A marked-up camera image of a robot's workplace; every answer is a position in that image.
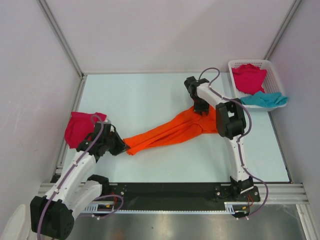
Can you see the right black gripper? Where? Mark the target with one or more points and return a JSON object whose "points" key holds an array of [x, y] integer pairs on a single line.
{"points": [[204, 108]]}

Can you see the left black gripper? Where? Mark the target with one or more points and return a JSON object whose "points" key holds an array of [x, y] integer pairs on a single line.
{"points": [[121, 147]]}

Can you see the orange t shirt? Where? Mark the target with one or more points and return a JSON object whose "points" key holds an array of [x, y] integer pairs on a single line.
{"points": [[183, 127]]}

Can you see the white plastic basket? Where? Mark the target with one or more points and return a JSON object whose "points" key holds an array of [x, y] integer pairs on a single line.
{"points": [[271, 84]]}

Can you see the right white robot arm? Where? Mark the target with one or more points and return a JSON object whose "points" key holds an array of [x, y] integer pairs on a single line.
{"points": [[230, 124]]}

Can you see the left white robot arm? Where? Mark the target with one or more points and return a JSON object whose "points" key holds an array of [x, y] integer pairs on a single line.
{"points": [[54, 214]]}

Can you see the folded crimson t shirt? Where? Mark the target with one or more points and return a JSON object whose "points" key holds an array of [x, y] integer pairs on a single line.
{"points": [[79, 126]]}

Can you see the crimson t shirt in basket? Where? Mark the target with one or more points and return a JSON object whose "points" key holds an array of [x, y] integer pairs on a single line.
{"points": [[249, 78]]}

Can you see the teal t shirt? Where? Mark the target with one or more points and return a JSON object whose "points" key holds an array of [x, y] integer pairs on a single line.
{"points": [[265, 100]]}

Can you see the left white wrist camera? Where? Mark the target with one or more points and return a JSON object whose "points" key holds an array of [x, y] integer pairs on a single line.
{"points": [[108, 126]]}

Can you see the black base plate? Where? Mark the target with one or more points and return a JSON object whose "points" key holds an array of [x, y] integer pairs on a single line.
{"points": [[179, 196]]}

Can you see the aluminium frame rail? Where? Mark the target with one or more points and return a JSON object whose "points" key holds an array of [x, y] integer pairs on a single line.
{"points": [[273, 194]]}

